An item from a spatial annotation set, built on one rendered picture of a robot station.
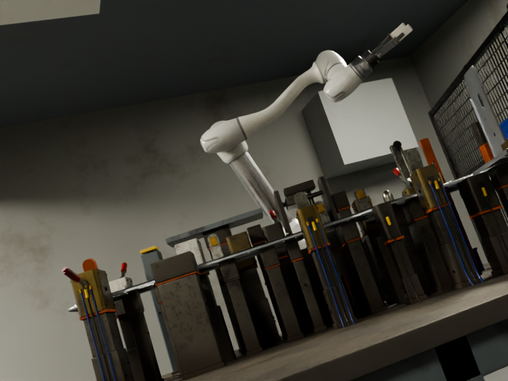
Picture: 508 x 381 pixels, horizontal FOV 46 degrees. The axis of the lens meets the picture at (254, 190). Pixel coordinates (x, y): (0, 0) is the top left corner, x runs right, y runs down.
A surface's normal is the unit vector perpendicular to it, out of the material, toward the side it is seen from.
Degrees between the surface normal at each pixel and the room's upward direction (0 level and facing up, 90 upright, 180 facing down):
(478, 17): 90
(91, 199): 90
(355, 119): 90
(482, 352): 90
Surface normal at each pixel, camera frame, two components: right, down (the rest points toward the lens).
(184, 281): -0.04, -0.20
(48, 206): 0.29, -0.29
